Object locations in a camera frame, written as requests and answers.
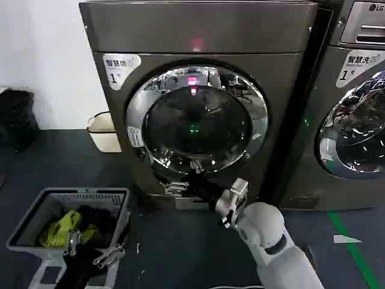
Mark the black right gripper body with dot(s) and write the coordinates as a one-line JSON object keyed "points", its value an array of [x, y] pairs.
{"points": [[203, 189]]}

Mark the green floor tape strip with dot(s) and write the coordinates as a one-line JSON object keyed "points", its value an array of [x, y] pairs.
{"points": [[352, 250]]}

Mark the yellow-green garment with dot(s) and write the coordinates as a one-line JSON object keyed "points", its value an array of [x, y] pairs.
{"points": [[57, 230]]}

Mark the white paper scrap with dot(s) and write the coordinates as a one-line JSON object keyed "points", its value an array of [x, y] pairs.
{"points": [[345, 239]]}

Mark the grey washer with drawer panel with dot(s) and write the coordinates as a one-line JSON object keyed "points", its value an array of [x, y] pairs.
{"points": [[312, 168]]}

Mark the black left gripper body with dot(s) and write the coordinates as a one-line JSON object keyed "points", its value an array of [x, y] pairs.
{"points": [[78, 271]]}

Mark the white plastic bin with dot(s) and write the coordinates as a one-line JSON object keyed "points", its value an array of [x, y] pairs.
{"points": [[103, 137]]}

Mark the grey plastic laundry basket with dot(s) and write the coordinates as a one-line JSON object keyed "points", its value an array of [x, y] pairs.
{"points": [[33, 216]]}

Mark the round chrome washer door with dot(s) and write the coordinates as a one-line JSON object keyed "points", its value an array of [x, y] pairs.
{"points": [[355, 135]]}

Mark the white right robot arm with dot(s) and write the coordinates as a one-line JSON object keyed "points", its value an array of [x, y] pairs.
{"points": [[270, 241]]}

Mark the black garment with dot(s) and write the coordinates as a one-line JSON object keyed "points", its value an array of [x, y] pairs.
{"points": [[97, 216]]}

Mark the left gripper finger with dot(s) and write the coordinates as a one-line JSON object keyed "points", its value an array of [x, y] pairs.
{"points": [[72, 239], [110, 253]]}

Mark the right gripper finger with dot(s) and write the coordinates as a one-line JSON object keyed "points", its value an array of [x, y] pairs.
{"points": [[196, 167], [177, 186]]}

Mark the silver number one sticker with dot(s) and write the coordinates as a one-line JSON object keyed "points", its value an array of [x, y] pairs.
{"points": [[120, 70]]}

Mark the round chrome glass dryer door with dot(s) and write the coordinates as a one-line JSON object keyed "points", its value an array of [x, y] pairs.
{"points": [[198, 120]]}

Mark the silver washer number sticker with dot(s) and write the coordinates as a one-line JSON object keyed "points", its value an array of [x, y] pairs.
{"points": [[358, 67]]}

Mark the grey dryer with glass door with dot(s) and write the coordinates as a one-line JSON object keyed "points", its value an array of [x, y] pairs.
{"points": [[210, 30]]}

